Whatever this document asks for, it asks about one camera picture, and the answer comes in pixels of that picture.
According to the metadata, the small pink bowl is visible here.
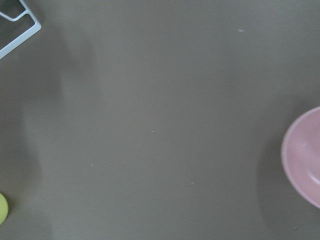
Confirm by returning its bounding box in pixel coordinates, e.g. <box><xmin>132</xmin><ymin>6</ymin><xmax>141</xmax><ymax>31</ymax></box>
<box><xmin>281</xmin><ymin>107</ymin><xmax>320</xmax><ymax>208</ymax></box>

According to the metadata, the yellow plastic cup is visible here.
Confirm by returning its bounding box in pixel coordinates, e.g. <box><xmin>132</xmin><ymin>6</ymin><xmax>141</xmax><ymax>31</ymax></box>
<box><xmin>0</xmin><ymin>193</ymin><xmax>9</xmax><ymax>225</ymax></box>

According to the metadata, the white wire cup rack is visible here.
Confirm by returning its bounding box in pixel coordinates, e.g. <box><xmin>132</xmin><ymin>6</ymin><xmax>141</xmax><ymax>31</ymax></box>
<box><xmin>0</xmin><ymin>0</ymin><xmax>42</xmax><ymax>59</ymax></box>

